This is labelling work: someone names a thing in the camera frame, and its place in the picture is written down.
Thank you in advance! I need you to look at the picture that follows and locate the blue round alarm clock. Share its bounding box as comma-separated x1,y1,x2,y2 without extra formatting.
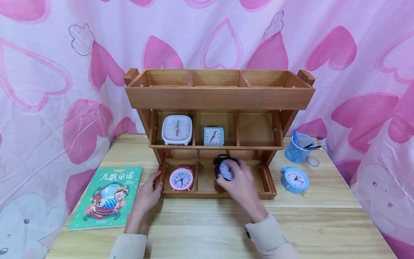
280,166,310,196

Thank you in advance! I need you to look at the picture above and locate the person's right forearm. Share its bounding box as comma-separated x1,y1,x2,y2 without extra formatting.
245,213,300,259

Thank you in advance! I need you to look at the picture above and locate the person's left forearm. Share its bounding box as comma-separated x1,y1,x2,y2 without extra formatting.
108,210,148,259

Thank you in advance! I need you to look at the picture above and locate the white square alarm clock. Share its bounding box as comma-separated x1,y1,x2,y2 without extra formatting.
161,114,193,146

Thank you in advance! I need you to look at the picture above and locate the person's right hand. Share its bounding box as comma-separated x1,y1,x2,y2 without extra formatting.
216,161,269,223

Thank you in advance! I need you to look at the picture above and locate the small teal square clock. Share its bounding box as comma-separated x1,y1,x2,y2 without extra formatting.
203,127,225,146

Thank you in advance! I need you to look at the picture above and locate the black round alarm clock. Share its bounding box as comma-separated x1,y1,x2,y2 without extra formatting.
213,154,242,181

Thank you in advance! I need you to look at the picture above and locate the pink round alarm clock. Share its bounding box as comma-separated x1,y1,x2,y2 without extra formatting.
169,166,194,192

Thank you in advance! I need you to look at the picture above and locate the green children's book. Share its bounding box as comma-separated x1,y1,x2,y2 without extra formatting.
68,166,143,231

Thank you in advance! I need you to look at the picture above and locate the person's left hand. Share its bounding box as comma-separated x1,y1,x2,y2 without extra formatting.
133,171,164,215

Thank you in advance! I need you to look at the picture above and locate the wooden three-tier desk shelf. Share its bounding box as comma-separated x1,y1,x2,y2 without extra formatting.
124,68,316,200

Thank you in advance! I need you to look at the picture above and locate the blue mesh pen holder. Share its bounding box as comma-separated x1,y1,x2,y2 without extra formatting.
284,133,317,164

